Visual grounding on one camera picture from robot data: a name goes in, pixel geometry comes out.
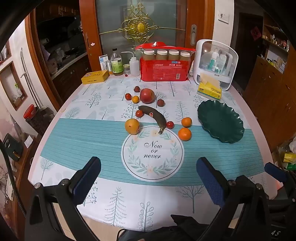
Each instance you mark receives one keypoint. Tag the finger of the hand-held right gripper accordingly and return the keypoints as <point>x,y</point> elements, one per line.
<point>275,171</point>

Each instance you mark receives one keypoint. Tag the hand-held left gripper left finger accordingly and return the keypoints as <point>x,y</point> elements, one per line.
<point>86,179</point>

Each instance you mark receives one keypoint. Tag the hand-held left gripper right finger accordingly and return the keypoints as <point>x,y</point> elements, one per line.
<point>211,185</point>

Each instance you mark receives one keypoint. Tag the orange tangerine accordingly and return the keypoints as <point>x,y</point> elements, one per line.
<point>186,122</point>
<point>184,134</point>

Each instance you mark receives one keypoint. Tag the dark green scalloped plate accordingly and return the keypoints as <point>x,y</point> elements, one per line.
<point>219,125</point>

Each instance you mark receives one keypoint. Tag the large yellow-orange orange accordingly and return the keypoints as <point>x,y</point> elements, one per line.
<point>132,126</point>

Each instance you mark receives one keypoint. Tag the red cherry tomato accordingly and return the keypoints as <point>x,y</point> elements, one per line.
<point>128,96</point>
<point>170,124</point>
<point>139,113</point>

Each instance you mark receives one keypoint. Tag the overripe dark banana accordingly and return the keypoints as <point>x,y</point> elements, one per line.
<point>157,117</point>

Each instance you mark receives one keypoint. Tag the dark red jujube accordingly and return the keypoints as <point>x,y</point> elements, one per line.
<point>160,102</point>
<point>137,88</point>

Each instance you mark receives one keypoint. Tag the red apple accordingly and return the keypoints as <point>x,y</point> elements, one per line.
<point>147,95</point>

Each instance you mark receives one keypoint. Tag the tree-print teal tablecloth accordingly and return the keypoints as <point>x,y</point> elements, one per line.
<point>92,143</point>

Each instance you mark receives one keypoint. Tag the brown wooden cabinet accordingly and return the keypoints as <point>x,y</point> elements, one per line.
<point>270,92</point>

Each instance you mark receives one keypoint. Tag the red round container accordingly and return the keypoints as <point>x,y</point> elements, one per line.
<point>30,112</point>

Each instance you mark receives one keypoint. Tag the yellow tissue pack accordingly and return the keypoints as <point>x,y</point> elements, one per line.
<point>210,92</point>

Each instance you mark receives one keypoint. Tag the yellow cherry tomato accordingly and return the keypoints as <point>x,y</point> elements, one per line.
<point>135,99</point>

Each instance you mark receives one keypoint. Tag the yellow flat box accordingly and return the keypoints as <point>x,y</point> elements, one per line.
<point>94,77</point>

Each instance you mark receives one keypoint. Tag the white clear-door storage box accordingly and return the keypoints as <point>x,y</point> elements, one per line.
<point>203,76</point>

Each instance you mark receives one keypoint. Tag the small silver-lid can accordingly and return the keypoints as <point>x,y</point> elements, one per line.
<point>109,64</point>

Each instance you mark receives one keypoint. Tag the small glass jar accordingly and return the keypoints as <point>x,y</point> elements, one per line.
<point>126,69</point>

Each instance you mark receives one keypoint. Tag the green-label glass bottle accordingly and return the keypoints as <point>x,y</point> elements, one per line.
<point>117,66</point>

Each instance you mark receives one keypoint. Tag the small white blue carton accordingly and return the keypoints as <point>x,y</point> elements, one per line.
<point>103,60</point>

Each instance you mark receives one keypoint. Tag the teal cosmetic bottle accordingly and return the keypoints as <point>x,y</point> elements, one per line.
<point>211,64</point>

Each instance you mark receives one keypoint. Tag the white squeeze bottle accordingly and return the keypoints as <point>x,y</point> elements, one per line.
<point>134,67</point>

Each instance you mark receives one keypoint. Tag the red paper cup pack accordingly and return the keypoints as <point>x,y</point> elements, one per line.
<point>161,69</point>

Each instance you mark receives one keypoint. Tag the gold door ornament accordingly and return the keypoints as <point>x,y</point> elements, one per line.
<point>140,27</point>

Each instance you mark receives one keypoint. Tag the wooden picture frame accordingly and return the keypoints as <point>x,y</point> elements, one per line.
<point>13,85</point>

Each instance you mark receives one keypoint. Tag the red wall decoration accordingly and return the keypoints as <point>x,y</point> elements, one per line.
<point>256,33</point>

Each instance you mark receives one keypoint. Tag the white wall switch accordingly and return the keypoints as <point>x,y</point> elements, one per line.
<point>223,17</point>

